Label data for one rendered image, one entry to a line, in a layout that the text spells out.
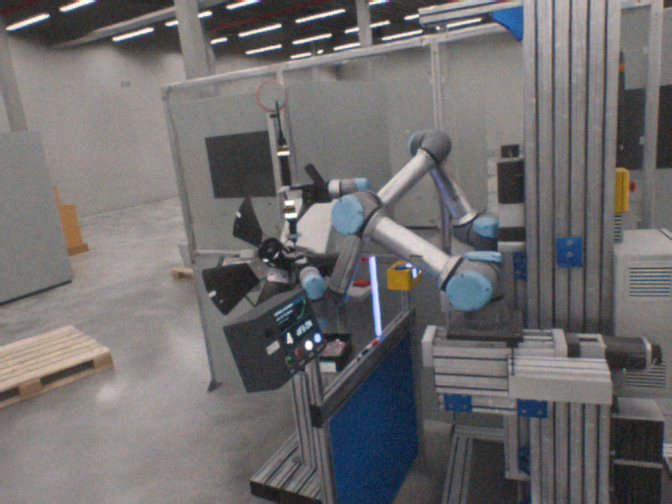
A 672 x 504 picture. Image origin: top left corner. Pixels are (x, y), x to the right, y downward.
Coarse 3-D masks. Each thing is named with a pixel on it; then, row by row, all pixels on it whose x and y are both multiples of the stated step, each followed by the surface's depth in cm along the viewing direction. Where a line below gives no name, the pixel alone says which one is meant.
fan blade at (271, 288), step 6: (270, 282) 213; (276, 282) 214; (282, 282) 216; (264, 288) 211; (270, 288) 212; (276, 288) 213; (282, 288) 214; (288, 288) 216; (264, 294) 210; (270, 294) 211; (276, 294) 211; (258, 300) 209; (264, 300) 209
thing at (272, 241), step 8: (272, 240) 218; (264, 248) 218; (272, 248) 217; (280, 248) 214; (288, 248) 222; (264, 256) 217; (272, 256) 215; (280, 256) 214; (280, 264) 217; (288, 264) 222; (296, 264) 222; (288, 272) 221
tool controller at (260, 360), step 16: (304, 288) 148; (272, 304) 138; (288, 304) 140; (304, 304) 146; (240, 320) 131; (256, 320) 128; (272, 320) 133; (288, 320) 138; (304, 320) 144; (240, 336) 130; (256, 336) 127; (272, 336) 129; (304, 336) 142; (320, 336) 149; (240, 352) 131; (256, 352) 129; (272, 352) 130; (288, 352) 135; (304, 352) 141; (320, 352) 147; (240, 368) 133; (256, 368) 130; (272, 368) 128; (288, 368) 134; (256, 384) 132; (272, 384) 129
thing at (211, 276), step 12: (240, 264) 223; (204, 276) 228; (216, 276) 226; (228, 276) 224; (240, 276) 224; (252, 276) 224; (216, 288) 226; (228, 288) 225; (240, 288) 225; (216, 300) 227; (228, 300) 226; (240, 300) 226; (228, 312) 226
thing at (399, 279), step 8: (400, 264) 229; (392, 272) 222; (400, 272) 220; (408, 272) 219; (392, 280) 223; (400, 280) 221; (408, 280) 220; (416, 280) 228; (392, 288) 224; (400, 288) 222; (408, 288) 221
